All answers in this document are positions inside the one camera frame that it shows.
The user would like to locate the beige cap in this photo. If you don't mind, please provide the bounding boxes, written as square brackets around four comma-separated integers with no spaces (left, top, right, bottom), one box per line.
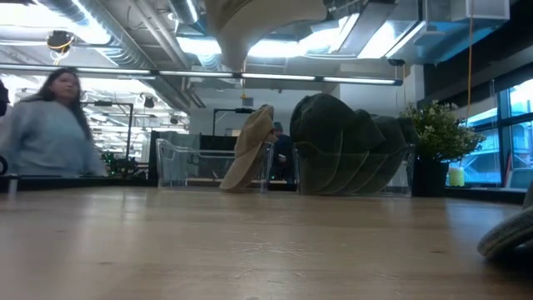
[476,178,533,261]
[218,104,277,194]
[203,0,328,73]

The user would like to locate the person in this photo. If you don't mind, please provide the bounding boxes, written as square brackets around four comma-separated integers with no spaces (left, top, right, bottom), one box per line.
[0,67,108,178]
[270,121,297,185]

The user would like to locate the long ceiling light bar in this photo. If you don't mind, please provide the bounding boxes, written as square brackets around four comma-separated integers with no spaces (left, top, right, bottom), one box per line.
[0,62,403,87]

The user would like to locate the clear plastic bin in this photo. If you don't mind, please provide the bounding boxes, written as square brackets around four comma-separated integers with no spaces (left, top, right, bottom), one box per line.
[155,137,275,194]
[292,140,418,198]

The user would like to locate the green potted plant black pot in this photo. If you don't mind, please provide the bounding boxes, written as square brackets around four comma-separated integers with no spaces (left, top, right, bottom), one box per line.
[398,98,487,198]

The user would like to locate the yellow-green cup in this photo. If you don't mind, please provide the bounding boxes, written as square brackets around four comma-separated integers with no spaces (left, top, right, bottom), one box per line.
[448,167,466,188]

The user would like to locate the white chair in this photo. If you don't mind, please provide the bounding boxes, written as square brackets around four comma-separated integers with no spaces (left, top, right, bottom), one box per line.
[504,167,533,191]

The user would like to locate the black stand frame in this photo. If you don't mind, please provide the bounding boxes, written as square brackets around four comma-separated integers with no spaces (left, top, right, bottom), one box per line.
[212,107,256,138]
[81,99,135,163]

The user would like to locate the small silver round duct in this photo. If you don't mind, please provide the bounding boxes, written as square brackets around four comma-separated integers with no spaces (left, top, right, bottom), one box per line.
[167,0,202,25]

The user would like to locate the large silver ribbed duct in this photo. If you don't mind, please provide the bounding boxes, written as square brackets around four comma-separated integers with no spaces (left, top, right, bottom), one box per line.
[37,0,197,110]

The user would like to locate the window with dark frame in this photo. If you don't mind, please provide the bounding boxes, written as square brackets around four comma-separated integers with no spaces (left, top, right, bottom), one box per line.
[443,77,533,187]

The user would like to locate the yellow hanging cable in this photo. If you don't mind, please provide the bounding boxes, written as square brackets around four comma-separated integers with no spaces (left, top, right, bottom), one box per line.
[466,0,476,123]

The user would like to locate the black ceiling device yellow wires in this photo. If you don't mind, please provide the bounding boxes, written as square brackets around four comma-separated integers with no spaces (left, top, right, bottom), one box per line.
[46,29,77,54]

